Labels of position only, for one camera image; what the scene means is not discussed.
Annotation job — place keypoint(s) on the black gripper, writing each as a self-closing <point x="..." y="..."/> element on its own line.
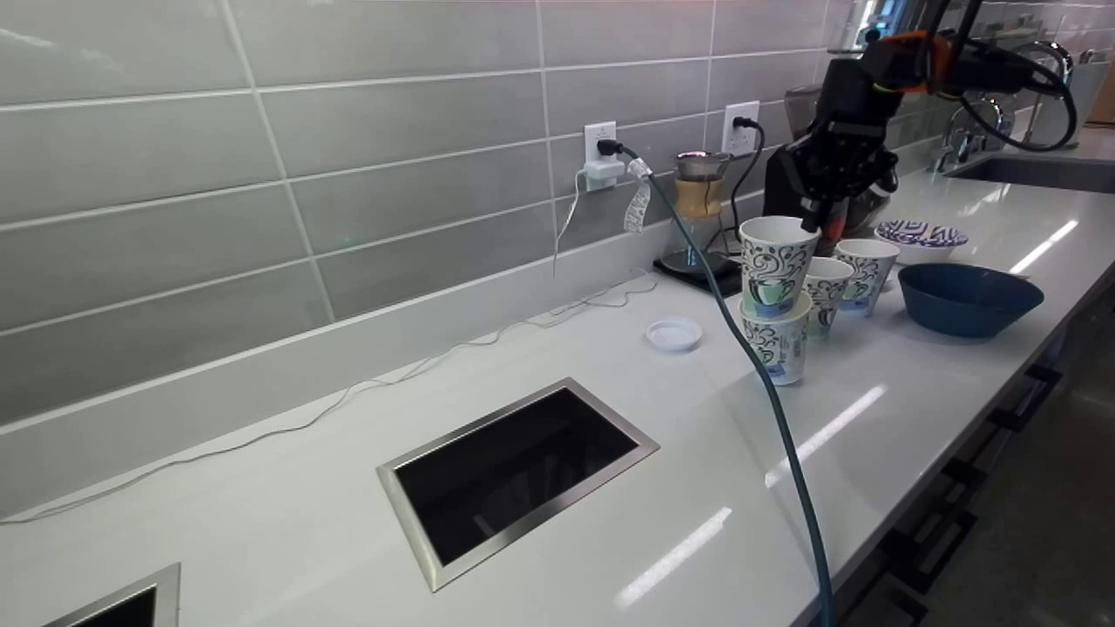
<point x="860" y="105"/>

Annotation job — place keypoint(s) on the white round lid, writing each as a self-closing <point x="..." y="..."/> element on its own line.
<point x="674" y="336"/>

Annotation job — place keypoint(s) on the black coffee scale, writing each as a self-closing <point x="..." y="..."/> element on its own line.
<point x="683" y="269"/>

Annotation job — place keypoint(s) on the white wall outlet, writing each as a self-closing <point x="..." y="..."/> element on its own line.
<point x="602" y="130"/>
<point x="740" y="105"/>

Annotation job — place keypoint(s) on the dark lower cabinet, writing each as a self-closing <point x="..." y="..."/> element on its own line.
<point x="927" y="546"/>

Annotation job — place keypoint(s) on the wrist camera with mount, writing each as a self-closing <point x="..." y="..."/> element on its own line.
<point x="989" y="72"/>

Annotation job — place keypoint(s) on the dark blue bowl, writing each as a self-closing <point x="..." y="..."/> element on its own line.
<point x="970" y="300"/>

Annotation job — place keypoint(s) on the black coffee grinder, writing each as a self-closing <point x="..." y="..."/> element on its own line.
<point x="779" y="185"/>

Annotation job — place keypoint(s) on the white bowl with blue pattern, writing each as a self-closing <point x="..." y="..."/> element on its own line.
<point x="926" y="238"/>

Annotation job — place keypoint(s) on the chrome kettle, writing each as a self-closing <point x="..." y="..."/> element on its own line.
<point x="1062" y="62"/>

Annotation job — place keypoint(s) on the steel-framed counter opening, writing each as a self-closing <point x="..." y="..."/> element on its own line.
<point x="511" y="475"/>
<point x="123" y="606"/>

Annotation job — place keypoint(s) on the glass carafe with wooden collar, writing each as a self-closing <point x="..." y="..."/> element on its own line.
<point x="698" y="197"/>

